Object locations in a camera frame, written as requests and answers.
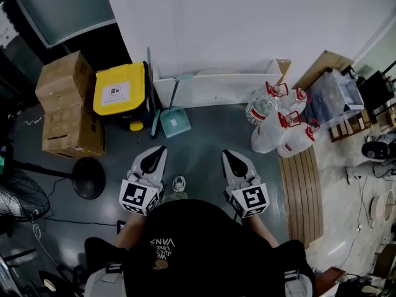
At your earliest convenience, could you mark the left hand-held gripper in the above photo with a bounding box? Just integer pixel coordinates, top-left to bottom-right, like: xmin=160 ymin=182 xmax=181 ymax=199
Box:
xmin=118 ymin=145 xmax=168 ymax=217

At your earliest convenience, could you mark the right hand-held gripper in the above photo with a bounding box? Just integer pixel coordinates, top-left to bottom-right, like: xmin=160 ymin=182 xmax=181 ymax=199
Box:
xmin=222 ymin=149 xmax=270 ymax=220

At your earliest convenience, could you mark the teal long-handled dustpan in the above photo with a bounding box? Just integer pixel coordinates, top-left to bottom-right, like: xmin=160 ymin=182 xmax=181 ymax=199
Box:
xmin=160 ymin=72 xmax=192 ymax=139

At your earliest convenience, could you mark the person's right forearm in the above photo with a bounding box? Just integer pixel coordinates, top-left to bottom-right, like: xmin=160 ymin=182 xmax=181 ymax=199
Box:
xmin=243 ymin=215 xmax=280 ymax=249

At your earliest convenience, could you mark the person's left forearm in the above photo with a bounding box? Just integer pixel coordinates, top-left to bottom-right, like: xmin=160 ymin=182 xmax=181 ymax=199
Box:
xmin=113 ymin=209 xmax=150 ymax=251

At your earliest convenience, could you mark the teal broom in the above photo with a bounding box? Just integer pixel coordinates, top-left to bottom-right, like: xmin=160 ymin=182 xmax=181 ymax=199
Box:
xmin=146 ymin=46 xmax=161 ymax=139

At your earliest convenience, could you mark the black standing fan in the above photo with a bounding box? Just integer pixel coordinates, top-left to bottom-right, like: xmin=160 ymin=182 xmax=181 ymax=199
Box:
xmin=0 ymin=157 xmax=107 ymax=228

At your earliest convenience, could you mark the wooden slat board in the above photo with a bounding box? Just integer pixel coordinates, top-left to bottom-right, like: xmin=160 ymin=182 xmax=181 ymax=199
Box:
xmin=278 ymin=145 xmax=325 ymax=249

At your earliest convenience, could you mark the yellow-lidded pedal bin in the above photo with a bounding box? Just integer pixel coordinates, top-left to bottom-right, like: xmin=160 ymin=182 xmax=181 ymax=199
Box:
xmin=92 ymin=61 xmax=155 ymax=132

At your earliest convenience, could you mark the white shelf board unit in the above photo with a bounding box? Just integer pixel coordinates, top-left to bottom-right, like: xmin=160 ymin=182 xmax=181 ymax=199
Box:
xmin=152 ymin=58 xmax=292 ymax=110

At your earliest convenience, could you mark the large cardboard box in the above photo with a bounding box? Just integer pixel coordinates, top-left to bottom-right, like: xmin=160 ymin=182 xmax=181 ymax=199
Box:
xmin=41 ymin=101 xmax=108 ymax=160

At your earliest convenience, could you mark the person's black t-shirt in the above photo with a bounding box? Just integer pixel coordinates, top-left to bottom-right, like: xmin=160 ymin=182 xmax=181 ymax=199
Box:
xmin=84 ymin=198 xmax=317 ymax=297

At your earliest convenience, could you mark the small cardboard box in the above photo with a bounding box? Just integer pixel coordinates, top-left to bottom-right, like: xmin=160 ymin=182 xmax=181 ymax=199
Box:
xmin=35 ymin=50 xmax=97 ymax=113

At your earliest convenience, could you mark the clear plastic storage box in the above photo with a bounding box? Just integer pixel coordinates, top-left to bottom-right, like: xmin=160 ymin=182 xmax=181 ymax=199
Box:
xmin=308 ymin=69 xmax=366 ymax=124

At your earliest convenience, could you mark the brown cardboard sheet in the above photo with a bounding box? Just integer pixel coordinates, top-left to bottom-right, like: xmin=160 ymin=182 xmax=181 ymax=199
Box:
xmin=293 ymin=50 xmax=355 ymax=90

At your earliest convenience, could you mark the small black round appliance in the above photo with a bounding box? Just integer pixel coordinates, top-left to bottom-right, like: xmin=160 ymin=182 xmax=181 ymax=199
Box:
xmin=361 ymin=136 xmax=391 ymax=162

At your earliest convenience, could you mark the round white disc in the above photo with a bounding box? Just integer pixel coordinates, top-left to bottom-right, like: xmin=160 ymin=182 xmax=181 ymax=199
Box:
xmin=369 ymin=189 xmax=396 ymax=223

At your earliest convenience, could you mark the frosted glass panel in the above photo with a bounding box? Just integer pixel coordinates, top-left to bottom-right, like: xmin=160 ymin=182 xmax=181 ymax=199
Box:
xmin=8 ymin=0 xmax=118 ymax=50

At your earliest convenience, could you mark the clear water jug red handle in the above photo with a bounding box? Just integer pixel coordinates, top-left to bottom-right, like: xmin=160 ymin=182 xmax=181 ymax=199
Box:
xmin=251 ymin=110 xmax=302 ymax=155
xmin=277 ymin=118 xmax=321 ymax=158
xmin=245 ymin=81 xmax=290 ymax=126
xmin=285 ymin=85 xmax=312 ymax=114

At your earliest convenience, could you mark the black floor cable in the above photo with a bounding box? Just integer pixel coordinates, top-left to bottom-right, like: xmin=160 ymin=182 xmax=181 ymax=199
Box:
xmin=32 ymin=176 xmax=120 ymax=228

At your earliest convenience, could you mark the white floor cable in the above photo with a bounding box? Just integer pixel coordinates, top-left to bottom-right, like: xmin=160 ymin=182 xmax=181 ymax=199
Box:
xmin=32 ymin=222 xmax=60 ymax=266

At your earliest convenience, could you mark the thin black power cable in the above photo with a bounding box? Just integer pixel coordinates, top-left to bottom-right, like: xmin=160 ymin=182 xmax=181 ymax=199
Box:
xmin=332 ymin=174 xmax=377 ymax=270

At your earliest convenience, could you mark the black metal frame chair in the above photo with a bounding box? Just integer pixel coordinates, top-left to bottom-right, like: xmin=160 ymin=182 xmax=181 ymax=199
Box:
xmin=340 ymin=59 xmax=396 ymax=121

